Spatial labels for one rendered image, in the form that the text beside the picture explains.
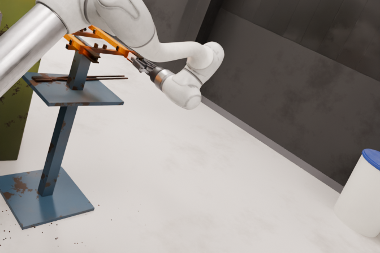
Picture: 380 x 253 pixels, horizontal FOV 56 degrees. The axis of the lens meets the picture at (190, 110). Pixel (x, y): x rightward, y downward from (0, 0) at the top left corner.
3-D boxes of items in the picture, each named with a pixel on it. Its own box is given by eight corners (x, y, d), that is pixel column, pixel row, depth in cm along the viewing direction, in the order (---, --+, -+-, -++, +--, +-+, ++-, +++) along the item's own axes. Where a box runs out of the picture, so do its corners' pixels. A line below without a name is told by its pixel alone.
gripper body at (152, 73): (151, 86, 149) (138, 75, 155) (166, 86, 156) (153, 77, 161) (157, 69, 147) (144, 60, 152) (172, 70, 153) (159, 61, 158)
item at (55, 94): (123, 105, 183) (124, 101, 182) (47, 107, 152) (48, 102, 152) (93, 78, 199) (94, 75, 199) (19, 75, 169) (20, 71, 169)
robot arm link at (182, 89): (167, 100, 152) (188, 77, 153) (191, 118, 143) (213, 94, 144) (155, 87, 143) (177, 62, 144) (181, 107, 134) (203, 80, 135)
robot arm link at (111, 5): (165, 20, 99) (129, 1, 104) (143, -23, 83) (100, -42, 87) (139, 58, 98) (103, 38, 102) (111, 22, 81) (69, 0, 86)
